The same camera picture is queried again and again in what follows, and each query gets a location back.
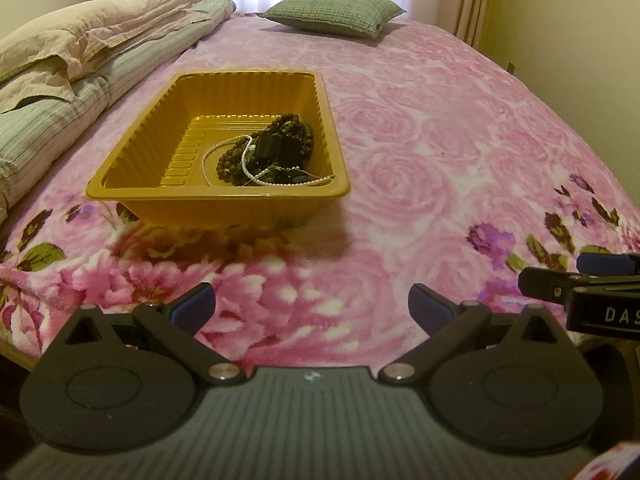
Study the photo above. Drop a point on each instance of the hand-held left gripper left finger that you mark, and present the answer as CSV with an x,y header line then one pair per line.
x,y
195,307

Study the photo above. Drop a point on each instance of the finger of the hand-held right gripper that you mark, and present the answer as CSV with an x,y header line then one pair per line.
x,y
605,262
545,284

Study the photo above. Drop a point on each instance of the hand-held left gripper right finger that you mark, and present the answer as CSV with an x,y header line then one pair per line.
x,y
430,307

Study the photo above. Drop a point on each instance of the yellow plastic tray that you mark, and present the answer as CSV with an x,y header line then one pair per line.
x,y
150,160

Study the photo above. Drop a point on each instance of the black wristband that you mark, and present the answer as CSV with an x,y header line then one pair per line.
x,y
275,147

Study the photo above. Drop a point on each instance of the red white printed cloth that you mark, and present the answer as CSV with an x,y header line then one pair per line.
x,y
615,465

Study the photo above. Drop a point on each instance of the pink floral blanket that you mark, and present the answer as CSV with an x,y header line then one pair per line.
x,y
425,135

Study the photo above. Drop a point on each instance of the striped green quilt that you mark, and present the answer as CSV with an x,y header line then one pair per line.
x,y
40,130

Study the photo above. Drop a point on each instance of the beige pillow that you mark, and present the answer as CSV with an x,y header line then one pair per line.
x,y
30,90
75,30

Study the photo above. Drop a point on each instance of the beige patterned curtain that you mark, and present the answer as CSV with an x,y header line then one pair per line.
x,y
470,5

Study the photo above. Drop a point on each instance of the green checked pillow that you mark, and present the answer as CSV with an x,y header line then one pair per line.
x,y
335,12

